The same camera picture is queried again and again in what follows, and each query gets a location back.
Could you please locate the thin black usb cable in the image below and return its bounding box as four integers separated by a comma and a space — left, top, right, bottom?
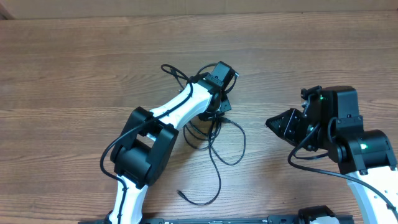
176, 121, 222, 206

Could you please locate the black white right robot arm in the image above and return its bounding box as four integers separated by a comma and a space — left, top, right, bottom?
266, 86, 397, 223

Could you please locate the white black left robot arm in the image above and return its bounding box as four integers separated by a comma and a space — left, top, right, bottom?
103, 62, 238, 223

